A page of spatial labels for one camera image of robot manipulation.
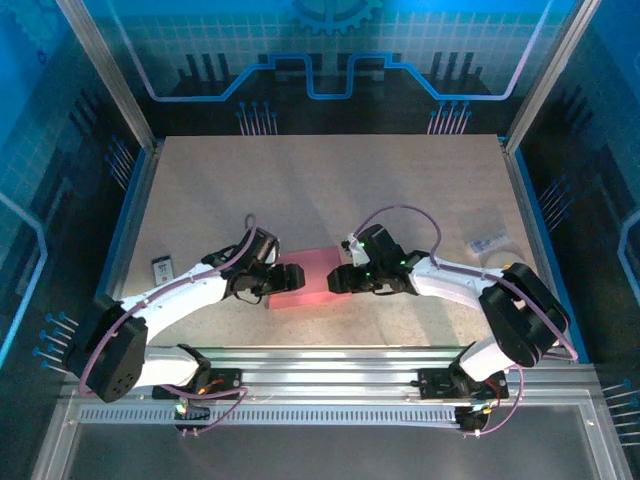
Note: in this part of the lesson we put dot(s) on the pink paper box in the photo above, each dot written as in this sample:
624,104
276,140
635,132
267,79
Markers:
310,280

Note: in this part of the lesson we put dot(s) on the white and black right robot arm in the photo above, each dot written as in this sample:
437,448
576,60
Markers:
450,280

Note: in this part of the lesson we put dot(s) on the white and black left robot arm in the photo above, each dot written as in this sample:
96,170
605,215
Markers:
175,295

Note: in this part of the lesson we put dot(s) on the aluminium mounting rails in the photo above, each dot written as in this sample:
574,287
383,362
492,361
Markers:
325,372

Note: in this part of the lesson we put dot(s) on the small white card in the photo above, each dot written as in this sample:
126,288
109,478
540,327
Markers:
163,271

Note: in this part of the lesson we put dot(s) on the clear plastic bag with label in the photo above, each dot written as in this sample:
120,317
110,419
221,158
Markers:
485,244

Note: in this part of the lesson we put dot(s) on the small black connector module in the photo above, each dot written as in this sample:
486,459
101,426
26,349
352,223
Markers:
197,412
470,420

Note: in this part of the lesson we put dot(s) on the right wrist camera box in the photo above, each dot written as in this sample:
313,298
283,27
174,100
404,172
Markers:
357,256

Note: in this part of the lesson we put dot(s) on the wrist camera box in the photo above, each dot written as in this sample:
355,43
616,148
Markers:
357,256
275,252

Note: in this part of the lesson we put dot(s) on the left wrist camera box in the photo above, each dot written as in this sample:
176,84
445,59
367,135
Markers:
275,252

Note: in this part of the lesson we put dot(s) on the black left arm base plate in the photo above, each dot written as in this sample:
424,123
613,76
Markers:
227,376

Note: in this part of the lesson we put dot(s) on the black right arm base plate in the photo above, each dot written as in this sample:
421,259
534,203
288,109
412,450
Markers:
435,382

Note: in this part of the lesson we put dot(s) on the aluminium table side rail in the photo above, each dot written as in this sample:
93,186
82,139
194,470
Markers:
524,210
135,210

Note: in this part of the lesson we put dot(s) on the aluminium frame post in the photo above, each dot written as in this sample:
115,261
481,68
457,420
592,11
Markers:
107,75
549,75

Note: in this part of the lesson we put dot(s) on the aluminium lower frame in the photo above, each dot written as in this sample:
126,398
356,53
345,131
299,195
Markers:
52,442

